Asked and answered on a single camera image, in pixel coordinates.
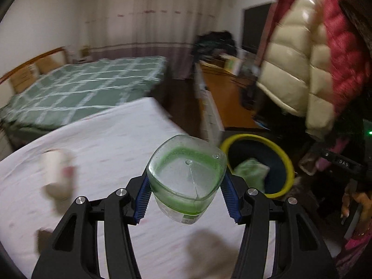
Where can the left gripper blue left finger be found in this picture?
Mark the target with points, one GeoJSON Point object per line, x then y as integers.
{"type": "Point", "coordinates": [72, 251]}

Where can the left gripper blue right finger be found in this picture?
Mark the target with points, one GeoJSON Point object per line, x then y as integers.
{"type": "Point", "coordinates": [300, 251]}

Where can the clear green plastic bottle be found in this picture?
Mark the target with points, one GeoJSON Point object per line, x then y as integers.
{"type": "Point", "coordinates": [184, 174]}

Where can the brown small box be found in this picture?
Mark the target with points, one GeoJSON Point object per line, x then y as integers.
{"type": "Point", "coordinates": [43, 236]}

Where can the white paper cup apple print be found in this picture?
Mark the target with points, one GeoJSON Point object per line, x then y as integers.
{"type": "Point", "coordinates": [58, 171]}

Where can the white dotted tablecloth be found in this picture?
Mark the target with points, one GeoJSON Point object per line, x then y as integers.
{"type": "Point", "coordinates": [109, 149]}

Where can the black bin yellow rim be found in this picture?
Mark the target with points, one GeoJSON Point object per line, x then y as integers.
{"type": "Point", "coordinates": [260, 162]}

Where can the bed with green plaid duvet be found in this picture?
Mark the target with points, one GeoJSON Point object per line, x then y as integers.
{"type": "Point", "coordinates": [72, 92]}

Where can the wooden desk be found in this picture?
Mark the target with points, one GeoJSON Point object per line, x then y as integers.
{"type": "Point", "coordinates": [218, 94]}

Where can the wooden headboard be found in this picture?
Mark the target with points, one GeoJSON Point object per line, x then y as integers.
{"type": "Point", "coordinates": [59, 54]}

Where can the cream puffer jacket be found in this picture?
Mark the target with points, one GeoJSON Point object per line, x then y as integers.
{"type": "Point", "coordinates": [295, 72]}

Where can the left brown pillow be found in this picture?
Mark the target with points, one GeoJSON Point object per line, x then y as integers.
{"type": "Point", "coordinates": [23, 78]}

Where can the brown pillow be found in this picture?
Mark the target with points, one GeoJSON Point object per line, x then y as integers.
{"type": "Point", "coordinates": [23, 78]}
{"type": "Point", "coordinates": [47, 64]}

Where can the right brown pillow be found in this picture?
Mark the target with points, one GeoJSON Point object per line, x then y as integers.
{"type": "Point", "coordinates": [47, 64]}

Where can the red puffer jacket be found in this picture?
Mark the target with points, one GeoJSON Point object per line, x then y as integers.
{"type": "Point", "coordinates": [350, 65]}

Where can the pile of dark clothes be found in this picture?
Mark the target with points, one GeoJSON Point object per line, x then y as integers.
{"type": "Point", "coordinates": [213, 44]}

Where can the black television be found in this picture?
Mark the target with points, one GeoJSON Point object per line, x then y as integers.
{"type": "Point", "coordinates": [254, 20]}

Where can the pink striped curtain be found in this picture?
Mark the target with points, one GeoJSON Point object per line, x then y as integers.
{"type": "Point", "coordinates": [114, 29]}

